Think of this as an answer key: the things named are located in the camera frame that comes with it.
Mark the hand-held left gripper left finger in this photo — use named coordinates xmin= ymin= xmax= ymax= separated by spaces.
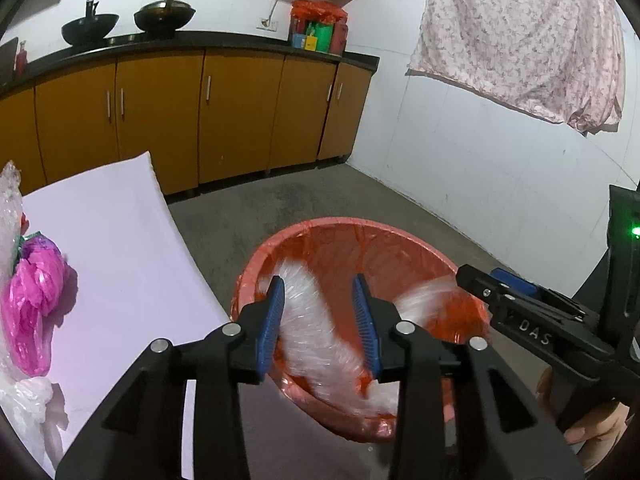
xmin=55 ymin=276 xmax=286 ymax=480

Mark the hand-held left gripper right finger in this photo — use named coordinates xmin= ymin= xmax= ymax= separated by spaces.
xmin=351 ymin=274 xmax=586 ymax=480

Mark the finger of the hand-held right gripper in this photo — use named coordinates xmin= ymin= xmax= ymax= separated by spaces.
xmin=490 ymin=267 xmax=601 ymax=322
xmin=456 ymin=264 xmax=616 ymax=376

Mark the clear plastic wrap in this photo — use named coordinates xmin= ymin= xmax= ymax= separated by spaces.
xmin=255 ymin=260 xmax=481 ymax=418

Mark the red trash bin with liner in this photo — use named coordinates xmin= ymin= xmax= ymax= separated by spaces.
xmin=231 ymin=216 xmax=493 ymax=443

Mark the person's right hand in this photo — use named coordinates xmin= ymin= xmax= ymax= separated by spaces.
xmin=535 ymin=367 xmax=632 ymax=473

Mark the pink plastic bag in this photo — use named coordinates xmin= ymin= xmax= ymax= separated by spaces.
xmin=0 ymin=237 xmax=71 ymax=378

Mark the orange kitchen base cabinet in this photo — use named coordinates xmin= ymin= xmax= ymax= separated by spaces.
xmin=0 ymin=45 xmax=373 ymax=196

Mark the pink floral hanging cloth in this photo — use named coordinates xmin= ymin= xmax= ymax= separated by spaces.
xmin=406 ymin=0 xmax=628 ymax=135

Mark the white plastic bag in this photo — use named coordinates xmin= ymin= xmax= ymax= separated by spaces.
xmin=0 ymin=375 xmax=68 ymax=456

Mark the black kitchen countertop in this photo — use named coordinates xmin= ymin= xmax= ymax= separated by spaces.
xmin=0 ymin=30 xmax=381 ymax=101

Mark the green packet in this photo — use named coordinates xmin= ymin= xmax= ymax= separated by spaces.
xmin=312 ymin=22 xmax=333 ymax=53

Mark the red plastic bag of goods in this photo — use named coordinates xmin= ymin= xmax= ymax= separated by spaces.
xmin=289 ymin=0 xmax=349 ymax=56

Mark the black gas stove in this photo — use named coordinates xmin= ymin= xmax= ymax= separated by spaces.
xmin=102 ymin=30 xmax=201 ymax=46

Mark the black wok with lid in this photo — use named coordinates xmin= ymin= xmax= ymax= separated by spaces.
xmin=133 ymin=0 xmax=196 ymax=36

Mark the black open wok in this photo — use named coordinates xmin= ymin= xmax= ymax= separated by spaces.
xmin=61 ymin=0 xmax=120 ymax=47

